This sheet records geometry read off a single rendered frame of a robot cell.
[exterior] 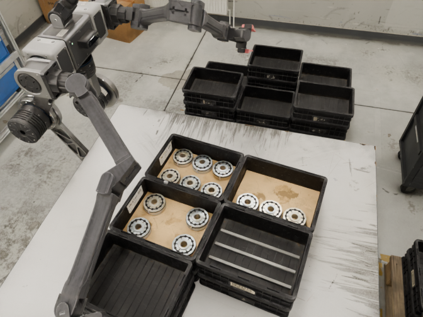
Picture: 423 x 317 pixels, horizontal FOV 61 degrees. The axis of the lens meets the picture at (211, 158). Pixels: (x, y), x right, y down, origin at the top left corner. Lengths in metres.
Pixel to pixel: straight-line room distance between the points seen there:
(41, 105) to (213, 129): 0.97
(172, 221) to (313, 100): 1.54
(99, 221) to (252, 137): 1.24
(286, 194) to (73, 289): 1.04
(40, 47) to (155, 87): 2.28
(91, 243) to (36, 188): 2.03
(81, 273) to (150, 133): 1.25
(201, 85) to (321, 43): 1.89
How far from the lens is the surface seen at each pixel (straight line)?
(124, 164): 1.16
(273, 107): 2.85
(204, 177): 1.80
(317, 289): 1.71
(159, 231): 1.66
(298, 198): 1.75
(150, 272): 1.58
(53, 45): 1.52
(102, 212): 1.16
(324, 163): 2.09
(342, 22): 4.47
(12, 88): 3.55
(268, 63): 3.10
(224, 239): 1.61
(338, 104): 2.80
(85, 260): 1.15
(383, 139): 3.37
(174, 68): 3.92
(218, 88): 2.83
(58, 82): 1.43
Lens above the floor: 2.25
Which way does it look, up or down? 49 degrees down
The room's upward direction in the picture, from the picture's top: 3 degrees counter-clockwise
